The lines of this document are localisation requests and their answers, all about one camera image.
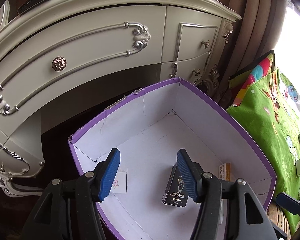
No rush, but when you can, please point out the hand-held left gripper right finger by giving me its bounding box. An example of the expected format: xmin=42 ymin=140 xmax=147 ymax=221
xmin=176 ymin=149 xmax=288 ymax=240

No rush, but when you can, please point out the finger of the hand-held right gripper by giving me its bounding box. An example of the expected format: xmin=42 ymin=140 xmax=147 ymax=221
xmin=276 ymin=192 xmax=300 ymax=217

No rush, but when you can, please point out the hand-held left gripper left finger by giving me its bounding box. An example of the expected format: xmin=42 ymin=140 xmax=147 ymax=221
xmin=20 ymin=148 xmax=121 ymax=240

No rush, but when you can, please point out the small black box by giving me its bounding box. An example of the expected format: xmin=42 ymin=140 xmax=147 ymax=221
xmin=161 ymin=162 xmax=190 ymax=208

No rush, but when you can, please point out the purple cardboard box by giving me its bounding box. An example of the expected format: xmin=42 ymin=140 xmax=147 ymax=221
xmin=67 ymin=77 xmax=277 ymax=240

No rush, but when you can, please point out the small white packet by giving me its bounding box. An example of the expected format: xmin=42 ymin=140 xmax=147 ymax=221
xmin=109 ymin=169 xmax=128 ymax=194

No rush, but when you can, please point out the small yellow white box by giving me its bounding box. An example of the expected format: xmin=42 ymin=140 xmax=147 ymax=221
xmin=218 ymin=162 xmax=232 ymax=182

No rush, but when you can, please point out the printed green cloth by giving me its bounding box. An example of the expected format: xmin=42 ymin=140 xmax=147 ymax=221
xmin=226 ymin=50 xmax=300 ymax=235

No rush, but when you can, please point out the small cream drawer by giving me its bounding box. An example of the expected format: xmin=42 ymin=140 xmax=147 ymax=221
xmin=161 ymin=51 xmax=212 ymax=82
xmin=162 ymin=6 xmax=222 ymax=63

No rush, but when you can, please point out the round bronze drawer knob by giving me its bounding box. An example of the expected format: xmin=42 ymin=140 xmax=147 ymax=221
xmin=52 ymin=57 xmax=67 ymax=72

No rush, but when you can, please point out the wide cream drawer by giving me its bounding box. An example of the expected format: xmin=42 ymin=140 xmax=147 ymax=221
xmin=0 ymin=5 xmax=167 ymax=130

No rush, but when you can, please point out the brown curtain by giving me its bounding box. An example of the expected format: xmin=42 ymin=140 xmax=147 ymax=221
xmin=197 ymin=0 xmax=290 ymax=110

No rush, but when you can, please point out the cream dressing table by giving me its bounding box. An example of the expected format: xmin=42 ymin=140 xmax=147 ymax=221
xmin=0 ymin=0 xmax=242 ymax=197

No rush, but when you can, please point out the silver ornate mirror frame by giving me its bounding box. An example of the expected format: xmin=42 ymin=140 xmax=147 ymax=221
xmin=0 ymin=0 xmax=10 ymax=40

